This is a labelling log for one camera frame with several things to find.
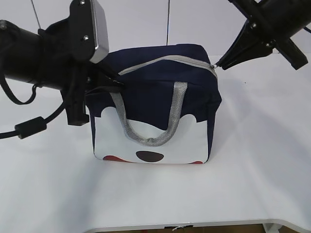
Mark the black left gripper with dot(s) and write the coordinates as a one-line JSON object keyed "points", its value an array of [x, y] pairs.
{"points": [[75, 80]]}

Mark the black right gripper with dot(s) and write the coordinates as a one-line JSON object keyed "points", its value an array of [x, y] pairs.
{"points": [[269, 25]]}

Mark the navy blue lunch bag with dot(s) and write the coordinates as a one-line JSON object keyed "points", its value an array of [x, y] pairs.
{"points": [[165, 113]]}

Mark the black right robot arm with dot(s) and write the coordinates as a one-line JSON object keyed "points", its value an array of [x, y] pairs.
{"points": [[269, 25]]}

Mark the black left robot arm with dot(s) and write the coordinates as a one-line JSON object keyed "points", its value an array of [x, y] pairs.
{"points": [[19, 60]]}

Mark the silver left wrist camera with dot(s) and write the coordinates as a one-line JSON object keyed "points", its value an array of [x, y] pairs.
{"points": [[96, 31]]}

